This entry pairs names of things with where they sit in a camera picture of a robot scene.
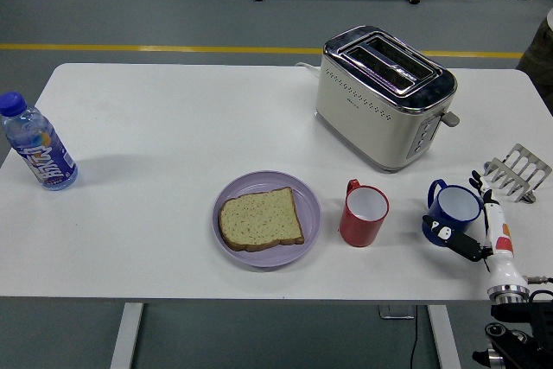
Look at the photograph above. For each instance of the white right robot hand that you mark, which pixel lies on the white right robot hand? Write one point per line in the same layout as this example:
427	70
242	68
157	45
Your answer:
501	265

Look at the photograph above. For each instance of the blue enamel cup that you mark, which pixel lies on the blue enamel cup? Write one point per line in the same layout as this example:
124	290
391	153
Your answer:
458	205

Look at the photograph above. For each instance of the red enamel cup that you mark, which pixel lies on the red enamel cup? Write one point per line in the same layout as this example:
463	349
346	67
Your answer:
358	230

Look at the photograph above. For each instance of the slice of bread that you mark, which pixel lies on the slice of bread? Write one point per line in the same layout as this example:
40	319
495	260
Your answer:
259	220

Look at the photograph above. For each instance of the steel toast rack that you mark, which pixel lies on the steel toast rack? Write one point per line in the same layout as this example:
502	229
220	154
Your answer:
525	163

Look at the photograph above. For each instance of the cream and chrome toaster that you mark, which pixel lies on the cream and chrome toaster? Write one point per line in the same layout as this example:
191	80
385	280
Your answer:
367	127

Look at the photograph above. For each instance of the purple round plate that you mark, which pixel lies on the purple round plate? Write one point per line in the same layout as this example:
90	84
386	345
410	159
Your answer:
311	213

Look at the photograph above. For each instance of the person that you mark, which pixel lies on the person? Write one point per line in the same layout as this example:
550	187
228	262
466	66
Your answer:
542	53

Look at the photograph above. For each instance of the blue-capped water bottle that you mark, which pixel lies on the blue-capped water bottle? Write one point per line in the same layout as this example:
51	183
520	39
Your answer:
43	153

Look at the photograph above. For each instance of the grey bracket under table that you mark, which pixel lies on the grey bracket under table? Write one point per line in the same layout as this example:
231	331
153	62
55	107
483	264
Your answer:
395	313

